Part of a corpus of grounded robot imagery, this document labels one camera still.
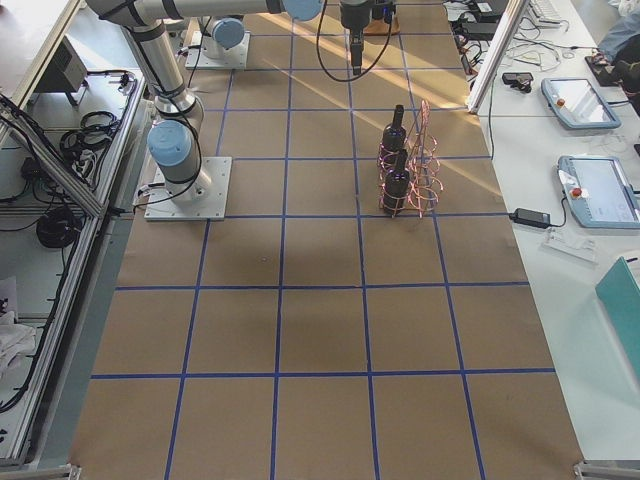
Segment dark wine bottle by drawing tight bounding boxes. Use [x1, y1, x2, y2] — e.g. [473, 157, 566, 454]
[372, 0, 395, 24]
[382, 148, 410, 216]
[380, 104, 406, 161]

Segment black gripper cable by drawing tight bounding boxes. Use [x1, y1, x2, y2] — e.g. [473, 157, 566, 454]
[315, 0, 396, 84]

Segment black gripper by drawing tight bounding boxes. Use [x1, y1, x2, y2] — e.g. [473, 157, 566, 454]
[347, 19, 370, 75]

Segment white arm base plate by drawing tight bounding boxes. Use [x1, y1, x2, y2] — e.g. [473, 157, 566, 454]
[144, 157, 232, 221]
[185, 31, 251, 70]

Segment black power adapter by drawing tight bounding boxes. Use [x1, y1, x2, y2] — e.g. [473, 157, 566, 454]
[509, 208, 551, 229]

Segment teach pendant near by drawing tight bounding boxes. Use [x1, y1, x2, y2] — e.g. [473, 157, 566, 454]
[557, 155, 639, 230]

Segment teach pendant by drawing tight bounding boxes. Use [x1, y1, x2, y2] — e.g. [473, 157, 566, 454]
[540, 78, 621, 130]
[557, 155, 639, 230]

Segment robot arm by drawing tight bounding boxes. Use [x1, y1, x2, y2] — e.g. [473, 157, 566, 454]
[88, 1, 326, 207]
[192, 15, 245, 60]

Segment wooden tray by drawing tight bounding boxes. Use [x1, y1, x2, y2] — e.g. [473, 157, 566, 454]
[364, 17, 400, 36]

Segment white cloth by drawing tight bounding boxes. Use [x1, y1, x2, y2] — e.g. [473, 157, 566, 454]
[0, 277, 37, 381]

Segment black coiled cables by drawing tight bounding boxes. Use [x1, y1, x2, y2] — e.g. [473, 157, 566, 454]
[35, 207, 76, 250]

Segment copper wire bottle basket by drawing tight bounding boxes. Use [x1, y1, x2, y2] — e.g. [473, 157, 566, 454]
[377, 100, 444, 218]

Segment aluminium frame beam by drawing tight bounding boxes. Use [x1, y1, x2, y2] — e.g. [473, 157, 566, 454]
[467, 0, 529, 114]

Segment teach pendant far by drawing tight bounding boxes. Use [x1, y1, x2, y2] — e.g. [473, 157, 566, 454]
[540, 78, 621, 130]

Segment teal folder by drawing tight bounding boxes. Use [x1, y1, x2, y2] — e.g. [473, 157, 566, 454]
[596, 257, 639, 370]

